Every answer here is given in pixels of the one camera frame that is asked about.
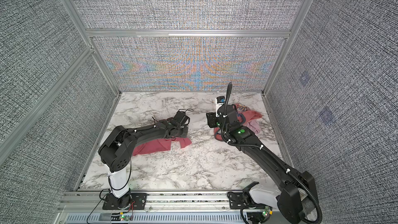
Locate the red shirt navy trim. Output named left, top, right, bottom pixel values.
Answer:
left=212, top=103, right=262, bottom=143

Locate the dark pink cloth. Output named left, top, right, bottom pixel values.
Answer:
left=132, top=138, right=192, bottom=156

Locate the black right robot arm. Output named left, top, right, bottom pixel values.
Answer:
left=206, top=105, right=323, bottom=224

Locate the striped grey yellow cloth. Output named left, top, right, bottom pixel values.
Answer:
left=237, top=104, right=250, bottom=112

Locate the light pink cloth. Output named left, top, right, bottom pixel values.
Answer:
left=245, top=119, right=261, bottom=134

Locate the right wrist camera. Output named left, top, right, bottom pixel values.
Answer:
left=215, top=96, right=225, bottom=115

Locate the black corrugated cable conduit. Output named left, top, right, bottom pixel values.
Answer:
left=219, top=82, right=323, bottom=224

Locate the aluminium frame crossbar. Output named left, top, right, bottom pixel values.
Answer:
left=86, top=29, right=291, bottom=38

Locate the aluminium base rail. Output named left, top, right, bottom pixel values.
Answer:
left=52, top=189, right=287, bottom=224

